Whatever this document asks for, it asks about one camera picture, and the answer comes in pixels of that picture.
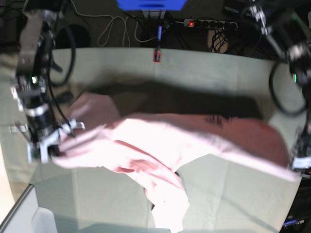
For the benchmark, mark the black round floor object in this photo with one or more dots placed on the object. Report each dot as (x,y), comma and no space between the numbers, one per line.
(80,34)

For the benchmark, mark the pink t-shirt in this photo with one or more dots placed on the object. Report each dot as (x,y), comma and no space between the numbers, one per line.
(150,148)

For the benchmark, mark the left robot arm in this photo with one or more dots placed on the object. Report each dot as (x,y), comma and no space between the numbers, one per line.
(289,36)

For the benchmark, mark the red black clamp centre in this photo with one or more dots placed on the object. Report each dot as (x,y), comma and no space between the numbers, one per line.
(157,52)

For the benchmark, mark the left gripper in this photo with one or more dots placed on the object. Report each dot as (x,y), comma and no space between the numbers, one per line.
(300,153)

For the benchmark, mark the black power strip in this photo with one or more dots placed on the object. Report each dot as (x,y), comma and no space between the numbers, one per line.
(210,24)

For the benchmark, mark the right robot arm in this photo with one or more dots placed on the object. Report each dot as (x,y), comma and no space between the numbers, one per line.
(32,86)

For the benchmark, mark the white plastic bin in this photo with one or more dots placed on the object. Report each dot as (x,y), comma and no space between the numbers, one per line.
(27,217)

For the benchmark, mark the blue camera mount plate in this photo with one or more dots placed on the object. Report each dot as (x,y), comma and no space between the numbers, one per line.
(135,5)

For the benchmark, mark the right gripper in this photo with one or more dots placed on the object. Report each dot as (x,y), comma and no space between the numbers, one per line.
(39,147)

